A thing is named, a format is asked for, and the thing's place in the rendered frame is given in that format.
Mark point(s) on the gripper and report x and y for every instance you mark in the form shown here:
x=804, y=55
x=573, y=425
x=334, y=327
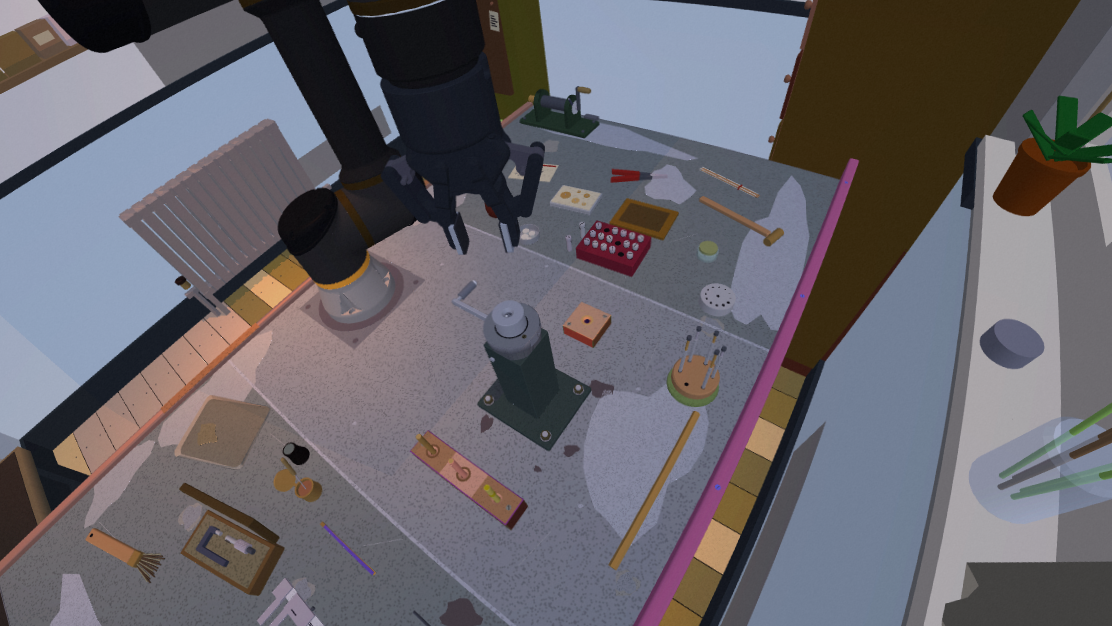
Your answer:
x=445, y=113

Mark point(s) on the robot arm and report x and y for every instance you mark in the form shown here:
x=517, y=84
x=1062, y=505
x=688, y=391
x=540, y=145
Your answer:
x=323, y=96

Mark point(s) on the grey lever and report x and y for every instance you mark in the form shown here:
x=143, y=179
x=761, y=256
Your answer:
x=467, y=299

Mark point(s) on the red collet box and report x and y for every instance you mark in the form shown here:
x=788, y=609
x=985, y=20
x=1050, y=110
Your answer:
x=613, y=248

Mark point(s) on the orange finished-work tray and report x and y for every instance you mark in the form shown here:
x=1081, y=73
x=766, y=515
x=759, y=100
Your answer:
x=586, y=324

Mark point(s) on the brown square tray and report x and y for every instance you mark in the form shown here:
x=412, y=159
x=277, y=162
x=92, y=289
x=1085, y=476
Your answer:
x=644, y=219

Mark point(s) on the dark green collet closer body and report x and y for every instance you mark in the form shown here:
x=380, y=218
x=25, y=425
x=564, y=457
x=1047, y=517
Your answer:
x=532, y=382

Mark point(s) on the round wooden pin stand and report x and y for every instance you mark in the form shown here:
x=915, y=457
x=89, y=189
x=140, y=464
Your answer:
x=693, y=382

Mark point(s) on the yellow marked brass bar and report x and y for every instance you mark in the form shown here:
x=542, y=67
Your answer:
x=492, y=496

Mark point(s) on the cream paper card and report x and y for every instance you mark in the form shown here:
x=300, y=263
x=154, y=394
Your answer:
x=546, y=172

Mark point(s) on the cream plate with discs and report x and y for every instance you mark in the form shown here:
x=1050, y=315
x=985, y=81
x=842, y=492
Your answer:
x=575, y=199

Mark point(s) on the green hand-crank winder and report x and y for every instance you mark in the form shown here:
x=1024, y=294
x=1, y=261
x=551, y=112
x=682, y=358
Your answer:
x=558, y=115

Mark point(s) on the grey square foot plate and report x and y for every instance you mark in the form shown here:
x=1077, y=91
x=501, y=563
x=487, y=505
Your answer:
x=393, y=306

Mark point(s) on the red pliers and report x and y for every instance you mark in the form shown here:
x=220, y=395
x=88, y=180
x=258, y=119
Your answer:
x=630, y=176

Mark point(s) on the olive door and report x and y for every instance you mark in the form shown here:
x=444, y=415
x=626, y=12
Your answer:
x=521, y=43

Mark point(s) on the green round tin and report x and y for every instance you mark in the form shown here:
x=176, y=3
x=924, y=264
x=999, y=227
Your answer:
x=708, y=252

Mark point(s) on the white perforated disc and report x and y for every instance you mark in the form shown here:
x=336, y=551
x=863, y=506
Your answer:
x=718, y=300

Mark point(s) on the wooden mallet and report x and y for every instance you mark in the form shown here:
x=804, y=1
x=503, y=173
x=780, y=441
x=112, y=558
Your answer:
x=738, y=220

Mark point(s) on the grey radiator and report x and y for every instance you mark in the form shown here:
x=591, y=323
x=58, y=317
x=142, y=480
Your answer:
x=213, y=204

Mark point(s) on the black small cup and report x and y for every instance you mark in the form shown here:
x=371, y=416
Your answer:
x=297, y=454

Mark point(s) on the pink bench edge strip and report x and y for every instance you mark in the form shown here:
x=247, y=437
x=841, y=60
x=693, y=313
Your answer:
x=764, y=374

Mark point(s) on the brown small bowl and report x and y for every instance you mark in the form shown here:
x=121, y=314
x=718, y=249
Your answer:
x=307, y=489

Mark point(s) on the long wooden ruler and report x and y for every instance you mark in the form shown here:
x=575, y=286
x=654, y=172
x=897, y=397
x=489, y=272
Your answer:
x=654, y=491

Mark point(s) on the tan square mat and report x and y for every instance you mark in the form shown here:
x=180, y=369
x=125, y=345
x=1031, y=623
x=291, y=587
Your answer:
x=223, y=432

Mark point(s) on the purple pencil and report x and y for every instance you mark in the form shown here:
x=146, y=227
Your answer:
x=347, y=549

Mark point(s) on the wooden tool case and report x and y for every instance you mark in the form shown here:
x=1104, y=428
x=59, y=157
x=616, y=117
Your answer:
x=230, y=552

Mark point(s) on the brown tall cabinet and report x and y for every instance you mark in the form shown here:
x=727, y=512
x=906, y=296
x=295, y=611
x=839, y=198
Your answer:
x=912, y=156

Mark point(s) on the white metal clamp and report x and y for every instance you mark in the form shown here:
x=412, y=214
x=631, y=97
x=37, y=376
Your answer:
x=287, y=606

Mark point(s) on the grey round puck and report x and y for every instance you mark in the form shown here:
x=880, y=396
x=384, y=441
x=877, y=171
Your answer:
x=1011, y=344

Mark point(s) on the potted green plant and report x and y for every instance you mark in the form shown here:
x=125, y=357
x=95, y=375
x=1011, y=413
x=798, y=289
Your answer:
x=1042, y=169

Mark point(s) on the glass jar with rods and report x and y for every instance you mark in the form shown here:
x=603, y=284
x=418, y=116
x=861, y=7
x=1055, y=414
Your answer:
x=1034, y=478

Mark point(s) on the wall shelf with boxes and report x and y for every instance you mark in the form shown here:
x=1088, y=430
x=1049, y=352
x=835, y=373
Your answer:
x=35, y=48

